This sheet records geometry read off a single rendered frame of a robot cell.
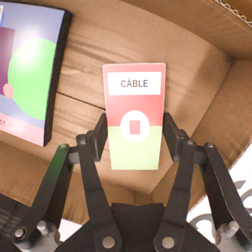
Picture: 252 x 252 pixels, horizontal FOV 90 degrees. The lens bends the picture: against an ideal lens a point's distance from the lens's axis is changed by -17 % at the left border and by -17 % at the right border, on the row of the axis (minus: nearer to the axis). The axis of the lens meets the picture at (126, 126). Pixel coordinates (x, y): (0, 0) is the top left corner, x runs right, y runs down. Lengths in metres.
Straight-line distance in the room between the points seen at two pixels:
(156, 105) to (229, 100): 0.09
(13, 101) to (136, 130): 0.18
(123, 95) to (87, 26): 0.10
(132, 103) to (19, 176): 0.21
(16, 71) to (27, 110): 0.05
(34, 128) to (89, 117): 0.08
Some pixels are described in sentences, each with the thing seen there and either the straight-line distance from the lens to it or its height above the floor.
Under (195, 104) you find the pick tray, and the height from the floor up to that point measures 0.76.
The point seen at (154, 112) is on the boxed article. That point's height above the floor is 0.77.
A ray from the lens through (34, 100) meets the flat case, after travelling 0.22.
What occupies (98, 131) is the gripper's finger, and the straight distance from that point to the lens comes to 0.16.
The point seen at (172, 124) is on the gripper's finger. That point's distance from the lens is 0.18.
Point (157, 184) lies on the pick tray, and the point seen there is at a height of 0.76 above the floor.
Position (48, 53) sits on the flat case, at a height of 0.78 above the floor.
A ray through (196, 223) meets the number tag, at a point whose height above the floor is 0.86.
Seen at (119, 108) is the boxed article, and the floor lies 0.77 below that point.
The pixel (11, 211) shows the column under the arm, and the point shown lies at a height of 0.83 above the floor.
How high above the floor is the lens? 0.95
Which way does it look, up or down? 64 degrees down
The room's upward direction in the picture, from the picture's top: 174 degrees counter-clockwise
